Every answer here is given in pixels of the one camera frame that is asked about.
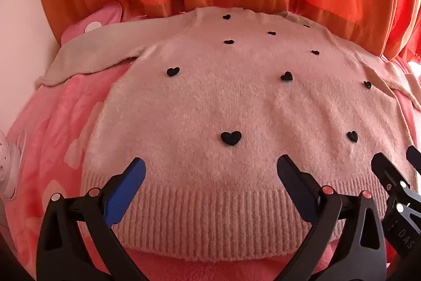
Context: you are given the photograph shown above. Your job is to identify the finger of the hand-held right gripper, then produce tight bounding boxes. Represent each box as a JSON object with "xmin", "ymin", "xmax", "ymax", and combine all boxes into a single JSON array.
[
  {"xmin": 406, "ymin": 145, "xmax": 421, "ymax": 171},
  {"xmin": 371, "ymin": 152, "xmax": 412, "ymax": 204}
]

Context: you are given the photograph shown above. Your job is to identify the pink blanket white paw prints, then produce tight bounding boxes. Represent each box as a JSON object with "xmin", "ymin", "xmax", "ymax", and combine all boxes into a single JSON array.
[{"xmin": 7, "ymin": 21, "xmax": 421, "ymax": 281}]

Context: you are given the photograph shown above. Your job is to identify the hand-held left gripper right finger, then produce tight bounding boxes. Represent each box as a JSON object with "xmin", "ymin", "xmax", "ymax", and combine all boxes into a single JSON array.
[{"xmin": 276, "ymin": 154, "xmax": 387, "ymax": 281}]

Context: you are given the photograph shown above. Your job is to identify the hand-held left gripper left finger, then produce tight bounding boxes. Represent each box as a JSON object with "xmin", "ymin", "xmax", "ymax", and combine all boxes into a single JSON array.
[{"xmin": 36, "ymin": 157, "xmax": 147, "ymax": 281}]

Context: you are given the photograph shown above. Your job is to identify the pink cloth with white button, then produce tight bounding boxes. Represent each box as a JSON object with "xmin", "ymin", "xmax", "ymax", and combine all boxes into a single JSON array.
[{"xmin": 61, "ymin": 1, "xmax": 124, "ymax": 45}]

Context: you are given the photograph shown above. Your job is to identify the light knit sweater black hearts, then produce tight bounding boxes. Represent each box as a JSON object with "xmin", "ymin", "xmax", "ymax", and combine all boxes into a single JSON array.
[{"xmin": 36, "ymin": 6, "xmax": 421, "ymax": 263}]

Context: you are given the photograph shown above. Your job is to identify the white plastic object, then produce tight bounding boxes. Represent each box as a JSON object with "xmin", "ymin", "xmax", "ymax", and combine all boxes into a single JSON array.
[{"xmin": 0, "ymin": 130, "xmax": 29, "ymax": 203}]

